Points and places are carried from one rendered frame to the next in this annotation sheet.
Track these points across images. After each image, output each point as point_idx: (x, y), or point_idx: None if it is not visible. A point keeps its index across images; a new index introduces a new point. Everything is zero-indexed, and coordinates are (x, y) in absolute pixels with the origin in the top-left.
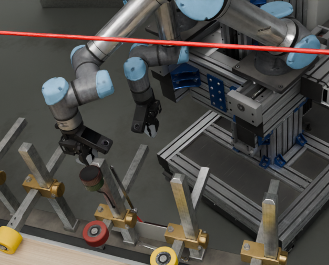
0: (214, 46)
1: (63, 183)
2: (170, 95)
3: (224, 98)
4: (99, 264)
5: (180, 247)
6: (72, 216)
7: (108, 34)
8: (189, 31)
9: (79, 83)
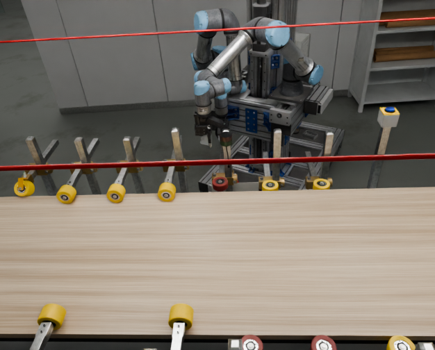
0: (330, 23)
1: None
2: None
3: (256, 123)
4: (232, 194)
5: None
6: (187, 191)
7: (222, 60)
8: None
9: (214, 83)
